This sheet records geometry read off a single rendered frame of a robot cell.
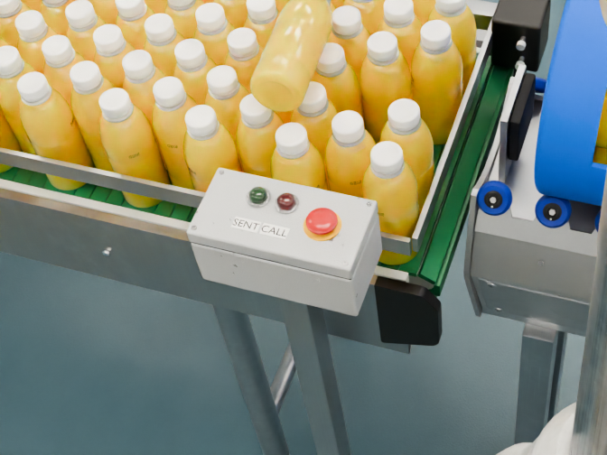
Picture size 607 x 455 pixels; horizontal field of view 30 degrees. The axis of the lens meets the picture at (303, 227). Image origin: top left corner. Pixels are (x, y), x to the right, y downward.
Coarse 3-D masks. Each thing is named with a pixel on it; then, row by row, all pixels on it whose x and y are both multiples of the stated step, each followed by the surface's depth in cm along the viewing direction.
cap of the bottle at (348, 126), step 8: (344, 112) 139; (352, 112) 138; (336, 120) 138; (344, 120) 138; (352, 120) 138; (360, 120) 138; (336, 128) 137; (344, 128) 137; (352, 128) 137; (360, 128) 137; (336, 136) 138; (344, 136) 137; (352, 136) 137; (360, 136) 138
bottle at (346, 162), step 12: (336, 144) 139; (348, 144) 138; (360, 144) 139; (372, 144) 140; (324, 156) 143; (336, 156) 140; (348, 156) 139; (360, 156) 139; (336, 168) 141; (348, 168) 140; (360, 168) 140; (336, 180) 142; (348, 180) 141; (360, 180) 142; (348, 192) 144; (360, 192) 144
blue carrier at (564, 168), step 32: (576, 0) 125; (576, 32) 124; (576, 64) 123; (544, 96) 125; (576, 96) 124; (544, 128) 126; (576, 128) 125; (544, 160) 129; (576, 160) 127; (544, 192) 136; (576, 192) 132
